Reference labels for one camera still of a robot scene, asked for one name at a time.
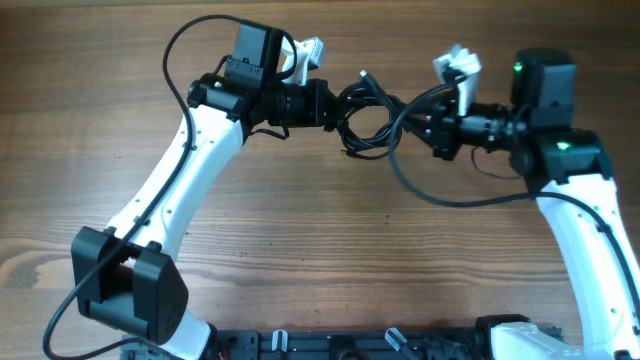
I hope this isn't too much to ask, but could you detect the black cable bundle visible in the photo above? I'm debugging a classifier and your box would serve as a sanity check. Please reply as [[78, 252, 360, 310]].
[[335, 69, 409, 161]]

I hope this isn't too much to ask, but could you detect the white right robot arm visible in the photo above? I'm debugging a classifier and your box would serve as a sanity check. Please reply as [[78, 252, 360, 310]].
[[395, 46, 639, 359]]

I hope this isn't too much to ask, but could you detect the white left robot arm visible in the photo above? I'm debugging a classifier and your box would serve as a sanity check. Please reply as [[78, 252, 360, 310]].
[[71, 20, 344, 359]]

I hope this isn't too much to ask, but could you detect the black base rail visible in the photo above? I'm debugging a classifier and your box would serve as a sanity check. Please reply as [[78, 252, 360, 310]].
[[211, 328, 483, 360]]

